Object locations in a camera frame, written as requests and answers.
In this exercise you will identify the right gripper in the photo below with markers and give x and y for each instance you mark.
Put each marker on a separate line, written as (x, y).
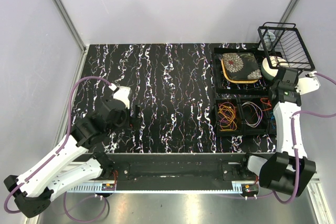
(271, 87)

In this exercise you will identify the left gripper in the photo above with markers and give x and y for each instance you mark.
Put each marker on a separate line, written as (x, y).
(135, 121)

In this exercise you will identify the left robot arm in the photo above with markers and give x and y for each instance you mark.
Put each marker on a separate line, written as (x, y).
(33, 191)

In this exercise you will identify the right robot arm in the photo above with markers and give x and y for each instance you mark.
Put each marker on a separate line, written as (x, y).
(288, 170)

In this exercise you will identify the white plate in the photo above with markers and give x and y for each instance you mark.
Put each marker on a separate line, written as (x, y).
(268, 72)

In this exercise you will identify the black bin middle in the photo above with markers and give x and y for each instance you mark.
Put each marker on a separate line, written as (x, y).
(253, 117)

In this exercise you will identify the black bin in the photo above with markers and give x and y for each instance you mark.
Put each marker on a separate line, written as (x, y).
(268, 111)
(253, 117)
(228, 118)

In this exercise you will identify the black bin right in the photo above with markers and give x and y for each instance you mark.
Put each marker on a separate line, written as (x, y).
(268, 111)

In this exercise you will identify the black tray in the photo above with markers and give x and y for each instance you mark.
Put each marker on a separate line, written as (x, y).
(223, 86)

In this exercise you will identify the floral black cushion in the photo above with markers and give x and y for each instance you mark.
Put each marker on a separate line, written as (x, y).
(240, 67)

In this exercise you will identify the black marble pattern mat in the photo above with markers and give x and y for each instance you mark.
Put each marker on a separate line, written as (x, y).
(174, 86)

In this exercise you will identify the white cup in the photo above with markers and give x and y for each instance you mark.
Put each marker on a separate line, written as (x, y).
(269, 39)

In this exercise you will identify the black bin left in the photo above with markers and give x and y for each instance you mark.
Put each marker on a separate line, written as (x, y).
(228, 118)

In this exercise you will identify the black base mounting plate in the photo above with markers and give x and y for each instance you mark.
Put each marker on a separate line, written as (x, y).
(216, 165)

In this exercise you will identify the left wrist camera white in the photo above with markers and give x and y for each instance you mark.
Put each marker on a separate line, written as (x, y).
(121, 93)

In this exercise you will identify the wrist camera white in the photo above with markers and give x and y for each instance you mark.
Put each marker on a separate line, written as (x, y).
(308, 83)
(121, 93)

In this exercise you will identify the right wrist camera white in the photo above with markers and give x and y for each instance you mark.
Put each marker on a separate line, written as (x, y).
(308, 83)

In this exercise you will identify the black wire dish rack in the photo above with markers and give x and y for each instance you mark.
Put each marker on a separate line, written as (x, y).
(288, 45)

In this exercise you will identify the left aluminium frame post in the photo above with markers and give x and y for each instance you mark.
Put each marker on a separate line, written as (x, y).
(69, 24)

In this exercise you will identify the aluminium rail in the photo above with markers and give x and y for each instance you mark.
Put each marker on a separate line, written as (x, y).
(179, 185)

